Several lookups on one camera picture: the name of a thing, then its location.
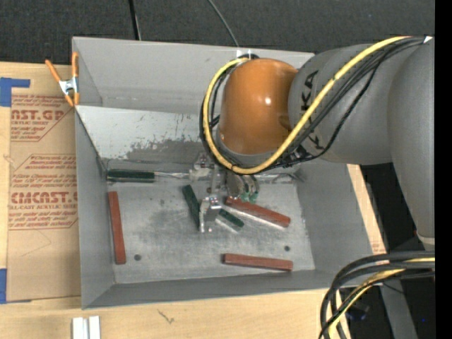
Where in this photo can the grey metal bin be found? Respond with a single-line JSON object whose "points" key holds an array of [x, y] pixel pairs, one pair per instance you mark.
{"points": [[169, 238]]}

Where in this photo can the red-brown flat block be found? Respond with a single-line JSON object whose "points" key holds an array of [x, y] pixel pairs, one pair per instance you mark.
{"points": [[263, 212], [257, 262], [117, 228]]}

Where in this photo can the brown cardboard board red print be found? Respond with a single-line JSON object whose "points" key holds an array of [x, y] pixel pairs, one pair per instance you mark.
{"points": [[42, 224]]}

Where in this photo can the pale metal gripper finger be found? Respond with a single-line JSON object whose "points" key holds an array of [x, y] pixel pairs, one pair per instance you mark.
{"points": [[213, 212], [203, 221]]}

